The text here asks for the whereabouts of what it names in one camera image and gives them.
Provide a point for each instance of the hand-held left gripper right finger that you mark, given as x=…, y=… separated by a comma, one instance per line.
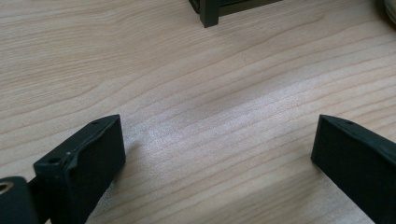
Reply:
x=358, y=168

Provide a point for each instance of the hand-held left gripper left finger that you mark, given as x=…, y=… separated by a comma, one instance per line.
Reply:
x=90, y=161

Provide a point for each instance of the brown spice jar white lid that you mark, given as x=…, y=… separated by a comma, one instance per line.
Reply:
x=390, y=9

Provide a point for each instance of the black metal two-tier rack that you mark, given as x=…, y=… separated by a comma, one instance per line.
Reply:
x=209, y=11

